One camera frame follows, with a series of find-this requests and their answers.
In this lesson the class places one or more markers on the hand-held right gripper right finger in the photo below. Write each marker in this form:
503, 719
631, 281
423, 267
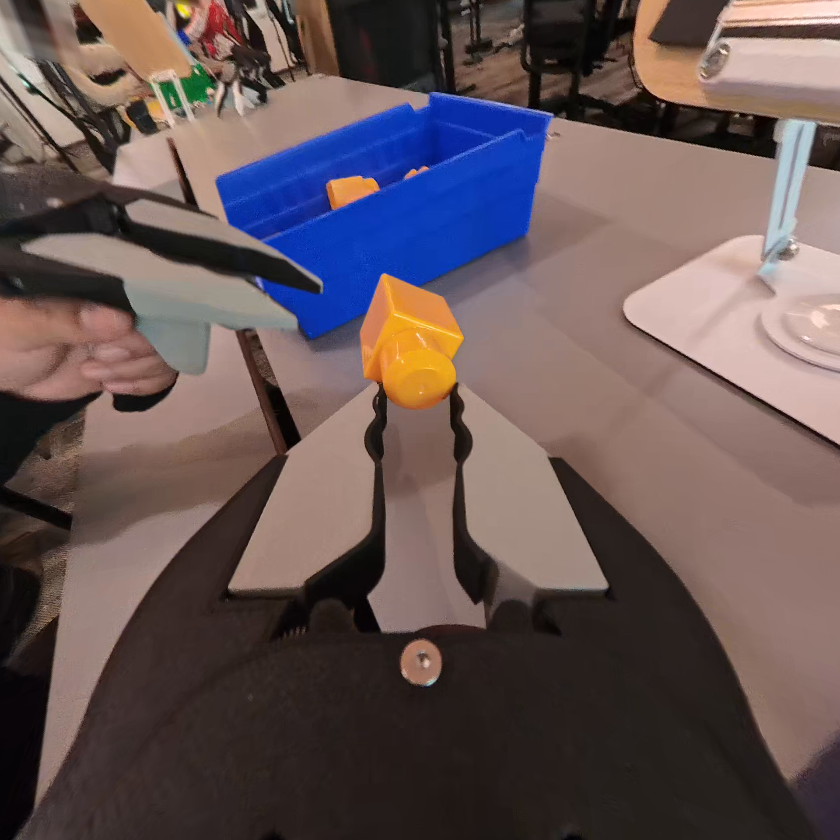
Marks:
525, 518

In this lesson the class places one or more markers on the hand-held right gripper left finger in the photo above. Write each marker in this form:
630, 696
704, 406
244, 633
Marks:
315, 518

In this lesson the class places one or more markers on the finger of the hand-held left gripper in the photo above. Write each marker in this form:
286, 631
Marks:
190, 226
197, 295

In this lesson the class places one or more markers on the pile of mega blocks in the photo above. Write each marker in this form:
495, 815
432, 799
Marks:
348, 190

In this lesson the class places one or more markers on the orange mega block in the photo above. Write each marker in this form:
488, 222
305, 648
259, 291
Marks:
407, 315

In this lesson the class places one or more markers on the blue plastic bin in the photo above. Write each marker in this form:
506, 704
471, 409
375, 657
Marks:
407, 229

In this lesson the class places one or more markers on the person's left forearm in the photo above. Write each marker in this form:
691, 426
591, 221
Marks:
26, 433

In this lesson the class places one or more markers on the person's left hand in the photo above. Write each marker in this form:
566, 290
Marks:
59, 354

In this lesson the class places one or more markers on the green box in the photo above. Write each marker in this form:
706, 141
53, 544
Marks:
190, 92

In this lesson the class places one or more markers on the black office chair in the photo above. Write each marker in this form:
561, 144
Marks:
564, 33
387, 39

